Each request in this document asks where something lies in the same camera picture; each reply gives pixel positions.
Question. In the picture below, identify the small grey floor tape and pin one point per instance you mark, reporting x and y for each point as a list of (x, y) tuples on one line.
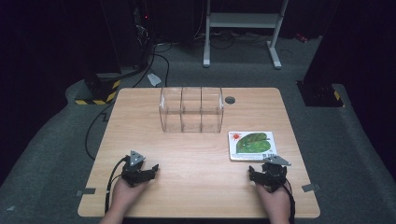
[(11, 208)]

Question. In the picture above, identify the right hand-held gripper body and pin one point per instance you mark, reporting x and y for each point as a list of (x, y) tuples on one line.
[(274, 175)]

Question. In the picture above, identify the person's right hand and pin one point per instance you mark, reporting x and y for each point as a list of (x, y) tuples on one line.
[(275, 202)]

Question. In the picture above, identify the grey tape strip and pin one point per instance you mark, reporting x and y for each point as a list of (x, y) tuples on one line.
[(86, 191), (310, 187)]

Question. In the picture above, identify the dark computer tower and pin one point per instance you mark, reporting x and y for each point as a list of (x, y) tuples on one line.
[(141, 34)]

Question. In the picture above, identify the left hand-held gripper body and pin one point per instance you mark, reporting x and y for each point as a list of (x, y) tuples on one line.
[(134, 174)]

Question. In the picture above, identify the clear acrylic divided organizer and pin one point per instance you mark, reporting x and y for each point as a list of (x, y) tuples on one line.
[(191, 109)]

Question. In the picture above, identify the person's left hand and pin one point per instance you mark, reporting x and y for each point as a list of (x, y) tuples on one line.
[(126, 196)]

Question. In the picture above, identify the white metal stand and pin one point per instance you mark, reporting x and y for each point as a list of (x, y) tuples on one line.
[(244, 20)]

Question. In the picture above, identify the black yellow striped stand base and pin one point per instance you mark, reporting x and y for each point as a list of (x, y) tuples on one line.
[(320, 95), (99, 90)]

